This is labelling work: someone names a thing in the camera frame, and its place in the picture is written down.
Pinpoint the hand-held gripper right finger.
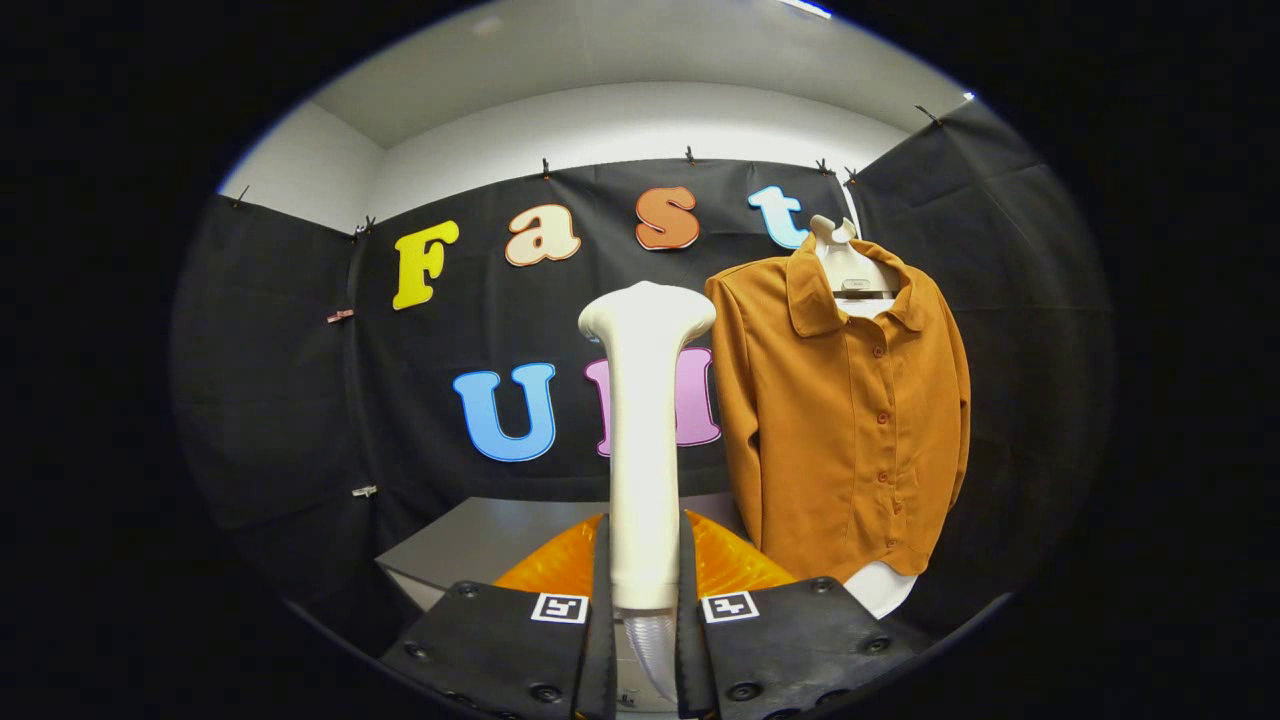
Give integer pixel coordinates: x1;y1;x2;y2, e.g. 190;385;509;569
676;510;919;720

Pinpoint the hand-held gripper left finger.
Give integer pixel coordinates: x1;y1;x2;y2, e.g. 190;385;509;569
378;511;619;720

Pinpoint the translucent garment steamer hose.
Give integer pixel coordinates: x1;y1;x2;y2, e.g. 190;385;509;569
620;610;679;703

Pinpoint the white garment steamer head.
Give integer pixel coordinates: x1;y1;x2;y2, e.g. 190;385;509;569
578;281;717;611

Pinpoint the orange button-up shirt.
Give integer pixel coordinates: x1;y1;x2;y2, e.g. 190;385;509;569
705;235;972;584

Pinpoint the white clothes hanger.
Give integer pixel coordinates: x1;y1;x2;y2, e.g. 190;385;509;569
808;214;901;319

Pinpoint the grey cabinet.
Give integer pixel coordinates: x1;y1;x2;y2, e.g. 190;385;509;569
375;492;746;716

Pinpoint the black backdrop cloth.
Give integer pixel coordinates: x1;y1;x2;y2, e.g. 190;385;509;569
170;98;1116;651

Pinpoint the row of black clips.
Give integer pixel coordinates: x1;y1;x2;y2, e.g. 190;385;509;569
230;103;943;239

